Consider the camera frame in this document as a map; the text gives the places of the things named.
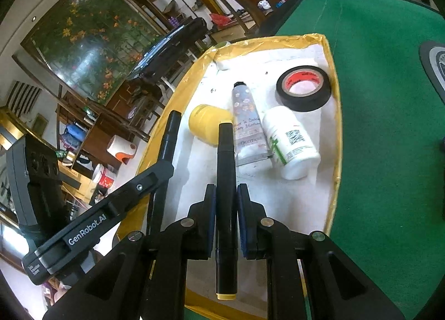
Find white keyboard stand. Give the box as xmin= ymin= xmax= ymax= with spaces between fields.
xmin=158 ymin=75 xmax=178 ymax=93

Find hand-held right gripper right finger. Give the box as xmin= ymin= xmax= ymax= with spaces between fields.
xmin=237 ymin=184 xmax=406 ymax=320

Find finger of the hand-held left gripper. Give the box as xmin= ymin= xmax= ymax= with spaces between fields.
xmin=104 ymin=160 xmax=174 ymax=218

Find wooden shelf cabinet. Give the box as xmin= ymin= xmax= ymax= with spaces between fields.
xmin=56 ymin=92 xmax=119 ymax=171

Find red plastic bag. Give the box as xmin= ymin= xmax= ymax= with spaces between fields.
xmin=209 ymin=12 xmax=232 ymax=27

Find round table control panel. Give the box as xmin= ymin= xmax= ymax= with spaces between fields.
xmin=419 ymin=41 xmax=445 ymax=93

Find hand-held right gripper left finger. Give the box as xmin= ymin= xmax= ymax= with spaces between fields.
xmin=43 ymin=184 xmax=218 ymax=320

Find black tape roll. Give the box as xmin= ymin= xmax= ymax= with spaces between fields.
xmin=276 ymin=66 xmax=332 ymax=112

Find white pill bottle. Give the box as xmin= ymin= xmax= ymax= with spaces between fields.
xmin=262 ymin=105 xmax=321 ymax=180

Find white orange appliance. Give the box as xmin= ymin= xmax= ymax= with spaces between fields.
xmin=107 ymin=135 xmax=137 ymax=165

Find yellow round jar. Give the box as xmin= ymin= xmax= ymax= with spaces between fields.
xmin=189 ymin=104 xmax=233 ymax=147

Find floral hand cream tube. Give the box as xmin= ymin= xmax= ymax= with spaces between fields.
xmin=232 ymin=81 xmax=273 ymax=168

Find black marker yellow cap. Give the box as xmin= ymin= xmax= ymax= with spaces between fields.
xmin=215 ymin=123 xmax=239 ymax=301

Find white box with yellow liner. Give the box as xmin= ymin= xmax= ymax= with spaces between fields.
xmin=115 ymin=33 xmax=343 ymax=320

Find framed flower painting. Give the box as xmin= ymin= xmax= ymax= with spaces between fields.
xmin=12 ymin=0 xmax=167 ymax=105

